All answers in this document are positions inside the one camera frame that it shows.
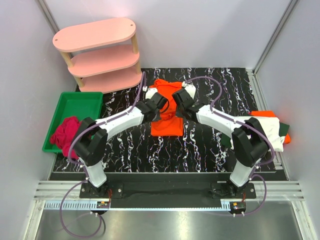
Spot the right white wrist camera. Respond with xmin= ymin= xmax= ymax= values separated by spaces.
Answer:
xmin=181 ymin=81 xmax=196 ymax=98

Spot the left orange connector box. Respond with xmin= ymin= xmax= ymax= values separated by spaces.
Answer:
xmin=96 ymin=200 xmax=111 ymax=209

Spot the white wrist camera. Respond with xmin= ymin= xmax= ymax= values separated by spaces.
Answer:
xmin=181 ymin=81 xmax=196 ymax=98
xmin=142 ymin=86 xmax=158 ymax=99

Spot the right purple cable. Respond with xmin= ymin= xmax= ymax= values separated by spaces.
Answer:
xmin=181 ymin=76 xmax=276 ymax=216

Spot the pink three-tier shelf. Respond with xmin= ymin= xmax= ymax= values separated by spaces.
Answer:
xmin=52 ymin=17 xmax=142 ymax=94

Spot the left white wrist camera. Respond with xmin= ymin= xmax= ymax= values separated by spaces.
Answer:
xmin=142 ymin=86 xmax=158 ymax=99

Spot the crumpled red t-shirt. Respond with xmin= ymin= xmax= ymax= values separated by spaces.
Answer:
xmin=49 ymin=116 xmax=81 ymax=157

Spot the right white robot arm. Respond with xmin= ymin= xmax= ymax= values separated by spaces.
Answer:
xmin=172 ymin=88 xmax=274 ymax=197

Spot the aluminium frame rail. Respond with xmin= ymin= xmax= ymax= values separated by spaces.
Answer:
xmin=33 ymin=181 xmax=304 ymax=211

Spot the folded dark green t-shirt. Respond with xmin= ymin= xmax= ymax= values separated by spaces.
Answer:
xmin=221 ymin=122 xmax=291 ymax=152

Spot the orange t-shirt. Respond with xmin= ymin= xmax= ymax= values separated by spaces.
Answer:
xmin=249 ymin=110 xmax=291 ymax=144
xmin=151 ymin=79 xmax=184 ymax=137

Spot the purple cable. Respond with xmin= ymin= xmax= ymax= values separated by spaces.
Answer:
xmin=59 ymin=71 xmax=148 ymax=238
xmin=181 ymin=76 xmax=276 ymax=216

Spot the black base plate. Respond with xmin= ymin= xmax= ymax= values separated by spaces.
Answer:
xmin=79 ymin=172 xmax=256 ymax=200

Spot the right orange connector box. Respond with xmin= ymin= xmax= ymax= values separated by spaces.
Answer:
xmin=230 ymin=201 xmax=247 ymax=215

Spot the folded white t-shirt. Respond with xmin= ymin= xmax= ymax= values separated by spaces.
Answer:
xmin=254 ymin=116 xmax=285 ymax=152

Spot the folded orange t-shirt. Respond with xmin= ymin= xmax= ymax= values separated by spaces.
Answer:
xmin=249 ymin=110 xmax=291 ymax=144

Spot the black marble pattern mat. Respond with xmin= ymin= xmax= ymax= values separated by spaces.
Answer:
xmin=51 ymin=67 xmax=277 ymax=173

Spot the green plastic bin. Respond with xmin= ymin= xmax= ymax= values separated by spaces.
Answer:
xmin=42 ymin=92 xmax=103 ymax=153

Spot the orange connector box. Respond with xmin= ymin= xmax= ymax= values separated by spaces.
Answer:
xmin=230 ymin=201 xmax=247 ymax=215
xmin=96 ymin=200 xmax=111 ymax=209

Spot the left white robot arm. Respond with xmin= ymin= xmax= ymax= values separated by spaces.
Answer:
xmin=69 ymin=92 xmax=169 ymax=192

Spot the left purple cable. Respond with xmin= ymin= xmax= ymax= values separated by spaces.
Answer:
xmin=59 ymin=71 xmax=148 ymax=238

